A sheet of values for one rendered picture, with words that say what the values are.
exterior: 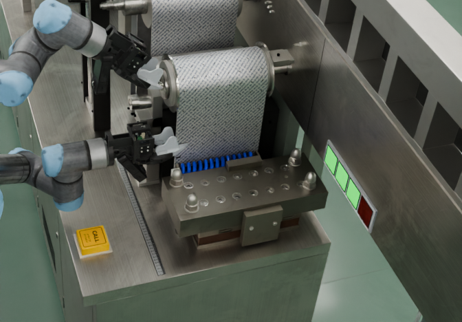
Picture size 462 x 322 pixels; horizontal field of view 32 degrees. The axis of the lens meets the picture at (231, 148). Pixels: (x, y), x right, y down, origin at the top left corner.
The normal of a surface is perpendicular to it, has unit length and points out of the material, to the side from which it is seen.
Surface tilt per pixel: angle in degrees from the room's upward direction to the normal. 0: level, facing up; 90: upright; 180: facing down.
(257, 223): 90
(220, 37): 92
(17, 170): 73
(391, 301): 0
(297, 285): 90
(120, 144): 90
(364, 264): 0
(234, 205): 0
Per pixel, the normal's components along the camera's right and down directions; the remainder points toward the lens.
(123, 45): 0.34, 0.64
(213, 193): 0.09, -0.75
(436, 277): -0.94, 0.16
